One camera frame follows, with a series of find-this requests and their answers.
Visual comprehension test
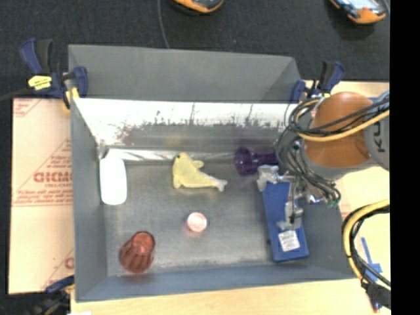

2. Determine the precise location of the brown cardboard board red print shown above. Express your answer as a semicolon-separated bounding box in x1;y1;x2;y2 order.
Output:
7;97;76;295

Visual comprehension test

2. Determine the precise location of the purple clear glass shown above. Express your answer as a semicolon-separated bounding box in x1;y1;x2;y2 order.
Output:
233;146;280;177

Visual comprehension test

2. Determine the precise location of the grey metal bin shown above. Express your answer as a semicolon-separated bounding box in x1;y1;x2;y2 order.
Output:
68;44;357;303

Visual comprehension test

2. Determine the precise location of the pink ball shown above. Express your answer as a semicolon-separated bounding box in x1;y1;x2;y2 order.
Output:
186;211;209;233

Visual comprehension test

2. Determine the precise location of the blue flat box white label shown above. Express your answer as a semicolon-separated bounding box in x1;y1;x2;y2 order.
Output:
261;178;310;263

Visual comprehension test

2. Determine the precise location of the white oblong block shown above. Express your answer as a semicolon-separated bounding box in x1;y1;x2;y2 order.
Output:
99;156;128;206

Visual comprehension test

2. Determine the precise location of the red clear cup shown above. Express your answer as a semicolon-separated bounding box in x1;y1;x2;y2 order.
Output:
117;230;156;274

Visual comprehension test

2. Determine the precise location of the yellow toy seal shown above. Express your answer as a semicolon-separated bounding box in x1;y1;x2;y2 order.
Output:
172;152;228;193

